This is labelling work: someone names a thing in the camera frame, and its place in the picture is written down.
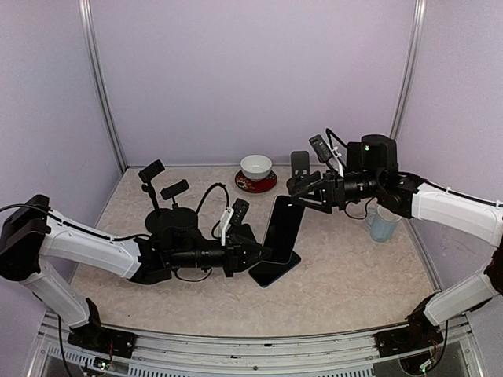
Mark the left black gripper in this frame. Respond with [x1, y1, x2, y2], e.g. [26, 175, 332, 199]
[170, 234, 272, 278]

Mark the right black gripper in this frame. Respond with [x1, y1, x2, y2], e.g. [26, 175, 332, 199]
[289, 169, 384, 213]

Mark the small round-base phone stand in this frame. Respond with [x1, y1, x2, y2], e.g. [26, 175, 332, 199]
[290, 151, 310, 179]

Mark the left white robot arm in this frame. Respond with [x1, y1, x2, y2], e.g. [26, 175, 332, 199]
[1, 195, 271, 350]

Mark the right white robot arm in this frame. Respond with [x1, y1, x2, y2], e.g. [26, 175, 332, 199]
[287, 134, 502, 349]

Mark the black phone blue edge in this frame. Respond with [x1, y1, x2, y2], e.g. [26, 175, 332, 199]
[248, 252, 302, 288]

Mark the tall black phone stand front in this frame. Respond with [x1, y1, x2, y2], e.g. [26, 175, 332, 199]
[160, 179, 198, 229]

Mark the tall black phone stand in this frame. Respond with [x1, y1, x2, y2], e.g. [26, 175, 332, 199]
[138, 159, 173, 233]
[160, 179, 198, 229]

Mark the tall black phone stand rear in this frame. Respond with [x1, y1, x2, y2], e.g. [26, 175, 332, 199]
[138, 159, 173, 233]

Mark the white ceramic bowl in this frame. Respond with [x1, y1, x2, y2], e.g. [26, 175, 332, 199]
[240, 155, 273, 181]

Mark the red patterned saucer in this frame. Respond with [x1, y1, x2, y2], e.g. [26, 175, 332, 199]
[234, 170, 277, 193]

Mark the light blue mug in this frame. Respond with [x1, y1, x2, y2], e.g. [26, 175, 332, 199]
[365, 206, 402, 243]

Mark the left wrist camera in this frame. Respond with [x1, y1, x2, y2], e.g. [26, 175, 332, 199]
[216, 199, 249, 247]

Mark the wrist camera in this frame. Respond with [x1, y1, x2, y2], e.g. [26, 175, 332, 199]
[216, 199, 249, 247]
[309, 134, 344, 178]

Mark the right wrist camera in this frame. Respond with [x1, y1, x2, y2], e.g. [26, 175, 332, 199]
[309, 134, 344, 178]

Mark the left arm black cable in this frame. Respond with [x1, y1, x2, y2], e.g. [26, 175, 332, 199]
[0, 182, 231, 284]

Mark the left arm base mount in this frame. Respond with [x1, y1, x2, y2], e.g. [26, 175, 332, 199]
[68, 324, 137, 358]

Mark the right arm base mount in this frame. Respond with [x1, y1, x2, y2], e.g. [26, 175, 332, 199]
[375, 323, 444, 357]

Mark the aluminium front rail frame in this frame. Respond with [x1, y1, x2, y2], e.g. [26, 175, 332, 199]
[22, 313, 489, 376]

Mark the right aluminium corner post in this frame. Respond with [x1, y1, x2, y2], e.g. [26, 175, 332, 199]
[389, 0, 427, 141]

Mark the aluminium corner post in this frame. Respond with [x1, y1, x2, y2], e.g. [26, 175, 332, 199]
[389, 0, 427, 141]
[78, 0, 129, 174]

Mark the left aluminium corner post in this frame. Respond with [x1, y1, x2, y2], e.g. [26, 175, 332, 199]
[78, 0, 129, 174]

